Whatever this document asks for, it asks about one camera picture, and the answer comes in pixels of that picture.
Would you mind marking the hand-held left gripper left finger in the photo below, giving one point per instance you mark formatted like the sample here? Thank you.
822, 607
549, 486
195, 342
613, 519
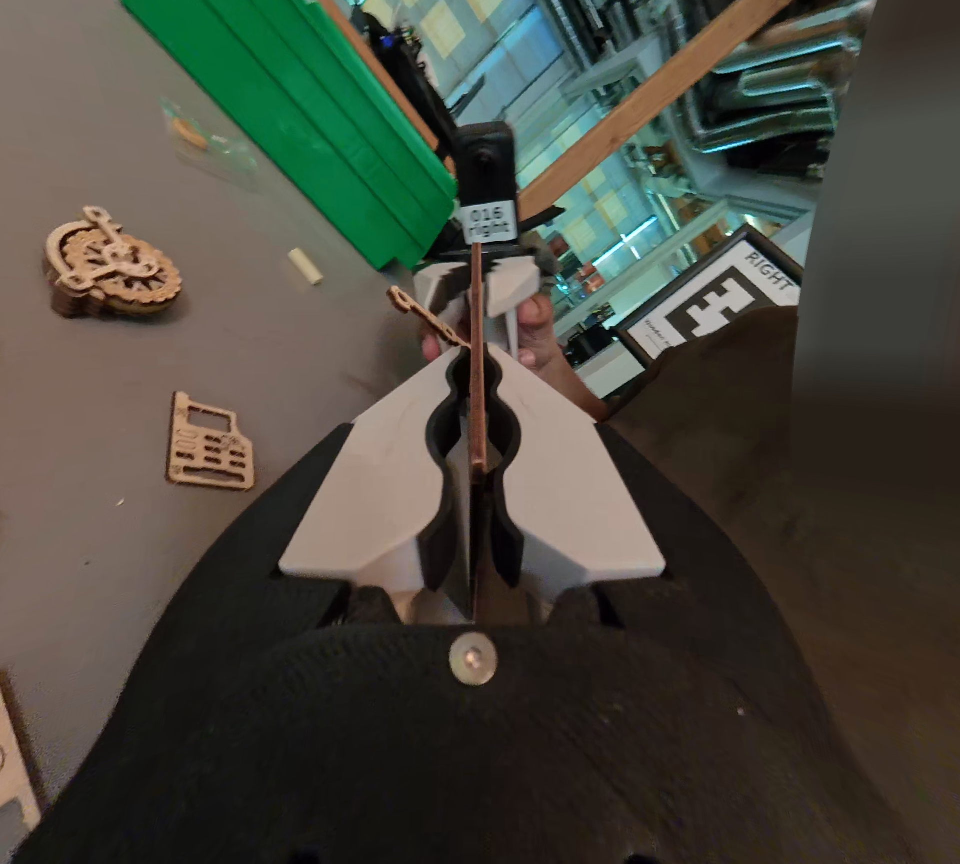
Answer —
360, 504

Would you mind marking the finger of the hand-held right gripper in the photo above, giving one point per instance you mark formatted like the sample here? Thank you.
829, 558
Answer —
429, 286
510, 286

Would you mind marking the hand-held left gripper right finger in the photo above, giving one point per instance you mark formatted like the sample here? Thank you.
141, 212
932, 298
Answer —
585, 504

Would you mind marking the long wooden lever part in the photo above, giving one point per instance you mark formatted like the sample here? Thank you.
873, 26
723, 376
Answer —
427, 316

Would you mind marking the wooden sheet with wheel parts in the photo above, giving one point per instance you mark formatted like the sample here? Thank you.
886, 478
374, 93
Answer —
478, 391

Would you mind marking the grey desk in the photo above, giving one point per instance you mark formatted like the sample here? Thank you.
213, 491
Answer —
112, 541

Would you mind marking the person's right hand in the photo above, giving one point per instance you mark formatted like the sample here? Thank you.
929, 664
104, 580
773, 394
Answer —
551, 354

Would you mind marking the black office chair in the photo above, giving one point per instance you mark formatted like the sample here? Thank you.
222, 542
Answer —
409, 76

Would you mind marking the small white cylinder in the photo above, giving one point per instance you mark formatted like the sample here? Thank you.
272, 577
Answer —
306, 266

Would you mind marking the small slotted wooden piece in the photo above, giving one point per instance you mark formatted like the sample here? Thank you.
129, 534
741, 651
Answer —
217, 477

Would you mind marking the framed marker sign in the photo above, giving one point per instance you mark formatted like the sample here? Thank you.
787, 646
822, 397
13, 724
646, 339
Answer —
712, 301

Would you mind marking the green plastic bin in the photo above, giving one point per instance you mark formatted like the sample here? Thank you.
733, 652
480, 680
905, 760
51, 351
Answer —
285, 91

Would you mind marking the wooden ceiling beam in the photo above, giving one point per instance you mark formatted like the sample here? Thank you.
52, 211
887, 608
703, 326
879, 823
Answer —
675, 68

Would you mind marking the clear bag of small parts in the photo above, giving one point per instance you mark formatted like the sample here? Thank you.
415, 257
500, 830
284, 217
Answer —
191, 132

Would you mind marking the silver ventilation ducts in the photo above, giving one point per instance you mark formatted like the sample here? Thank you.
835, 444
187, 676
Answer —
772, 98

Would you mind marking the wooden wheel assembly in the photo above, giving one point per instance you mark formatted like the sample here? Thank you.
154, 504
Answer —
112, 271

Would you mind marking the wooden sheet with window cutout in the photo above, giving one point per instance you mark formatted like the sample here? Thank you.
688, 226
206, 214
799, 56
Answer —
15, 808

